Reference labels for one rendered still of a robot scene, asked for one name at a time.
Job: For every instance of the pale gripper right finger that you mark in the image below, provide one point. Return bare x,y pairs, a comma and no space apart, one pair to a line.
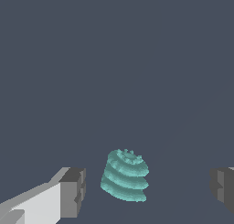
224,185

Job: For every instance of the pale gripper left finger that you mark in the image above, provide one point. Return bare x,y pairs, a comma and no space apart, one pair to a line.
45,200

